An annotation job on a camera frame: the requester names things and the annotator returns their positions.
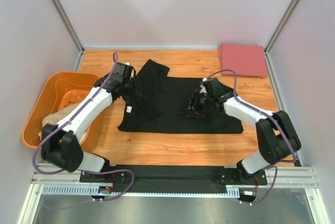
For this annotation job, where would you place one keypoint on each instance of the folded red t shirt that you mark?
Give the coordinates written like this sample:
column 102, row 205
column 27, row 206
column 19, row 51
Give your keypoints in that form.
column 244, row 60

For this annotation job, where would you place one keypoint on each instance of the beige t shirt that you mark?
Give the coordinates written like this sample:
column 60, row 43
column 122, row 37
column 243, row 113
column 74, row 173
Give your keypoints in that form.
column 60, row 119

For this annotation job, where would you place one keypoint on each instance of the black t shirt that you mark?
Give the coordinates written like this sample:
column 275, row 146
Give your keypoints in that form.
column 162, row 108

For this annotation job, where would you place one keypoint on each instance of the orange plastic basket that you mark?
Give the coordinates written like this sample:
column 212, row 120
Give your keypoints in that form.
column 61, row 90

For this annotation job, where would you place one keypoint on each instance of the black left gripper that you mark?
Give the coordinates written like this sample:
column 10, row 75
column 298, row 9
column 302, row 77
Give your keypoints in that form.
column 136, row 91

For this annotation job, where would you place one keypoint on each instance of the aluminium corner post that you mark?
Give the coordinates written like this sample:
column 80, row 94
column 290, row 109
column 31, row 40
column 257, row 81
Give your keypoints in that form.
column 280, row 27
column 66, row 22

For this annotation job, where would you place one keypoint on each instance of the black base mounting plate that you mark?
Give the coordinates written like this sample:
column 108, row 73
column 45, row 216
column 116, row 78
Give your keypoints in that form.
column 172, row 179

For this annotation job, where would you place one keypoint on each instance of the right aluminium corner post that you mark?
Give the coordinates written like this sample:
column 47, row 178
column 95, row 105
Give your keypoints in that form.
column 280, row 27

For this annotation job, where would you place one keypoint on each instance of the aluminium frame rail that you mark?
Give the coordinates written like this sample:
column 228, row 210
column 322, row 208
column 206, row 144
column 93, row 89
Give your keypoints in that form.
column 98, row 186

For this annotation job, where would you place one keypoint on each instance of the left aluminium corner post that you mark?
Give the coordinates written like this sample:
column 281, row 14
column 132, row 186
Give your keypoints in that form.
column 66, row 22

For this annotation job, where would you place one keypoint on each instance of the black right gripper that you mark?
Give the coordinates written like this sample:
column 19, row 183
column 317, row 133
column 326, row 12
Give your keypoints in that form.
column 193, row 102

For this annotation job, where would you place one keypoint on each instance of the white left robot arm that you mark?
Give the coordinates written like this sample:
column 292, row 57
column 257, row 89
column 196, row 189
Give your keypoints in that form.
column 60, row 144

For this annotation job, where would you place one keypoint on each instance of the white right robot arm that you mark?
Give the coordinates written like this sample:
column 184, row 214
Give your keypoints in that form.
column 276, row 136

